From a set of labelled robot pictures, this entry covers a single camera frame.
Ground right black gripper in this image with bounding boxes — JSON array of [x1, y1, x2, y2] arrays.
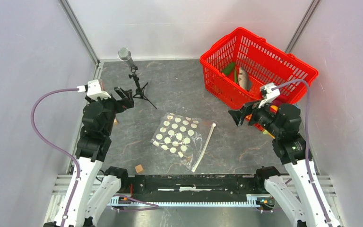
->
[[228, 96, 282, 138]]

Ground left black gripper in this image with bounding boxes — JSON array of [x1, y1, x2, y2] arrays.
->
[[86, 86, 134, 135]]

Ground grey toy fish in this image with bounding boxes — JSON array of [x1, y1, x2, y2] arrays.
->
[[237, 67, 252, 91]]

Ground red plastic basket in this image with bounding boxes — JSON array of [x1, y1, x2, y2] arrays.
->
[[199, 27, 319, 109]]

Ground polka dot zip bag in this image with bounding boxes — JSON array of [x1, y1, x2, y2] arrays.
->
[[150, 113, 216, 173]]

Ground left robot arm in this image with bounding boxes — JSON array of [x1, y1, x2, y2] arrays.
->
[[42, 84, 134, 227]]

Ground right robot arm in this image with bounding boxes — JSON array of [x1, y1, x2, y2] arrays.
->
[[229, 102, 341, 227]]

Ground black tripod stand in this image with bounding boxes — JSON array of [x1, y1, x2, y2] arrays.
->
[[129, 66, 157, 109]]

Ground yellow green toy blocks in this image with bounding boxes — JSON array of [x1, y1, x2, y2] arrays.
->
[[261, 129, 275, 139]]

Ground silver microphone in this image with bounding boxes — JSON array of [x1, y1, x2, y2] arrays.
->
[[118, 47, 136, 68]]

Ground green toy cucumber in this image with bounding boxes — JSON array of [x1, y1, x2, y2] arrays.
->
[[221, 62, 235, 76]]

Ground small wooden cube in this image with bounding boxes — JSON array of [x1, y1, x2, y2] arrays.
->
[[135, 164, 144, 174]]

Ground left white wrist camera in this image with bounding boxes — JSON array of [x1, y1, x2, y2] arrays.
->
[[77, 79, 111, 101]]

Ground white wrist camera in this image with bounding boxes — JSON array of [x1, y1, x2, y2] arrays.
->
[[259, 83, 280, 108], [77, 79, 111, 101]]

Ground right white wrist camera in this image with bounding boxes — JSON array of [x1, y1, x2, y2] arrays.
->
[[259, 83, 280, 108]]

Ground white cable tray rail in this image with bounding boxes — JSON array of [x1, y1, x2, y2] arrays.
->
[[107, 196, 260, 208]]

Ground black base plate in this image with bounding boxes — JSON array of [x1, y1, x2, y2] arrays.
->
[[115, 166, 281, 203]]

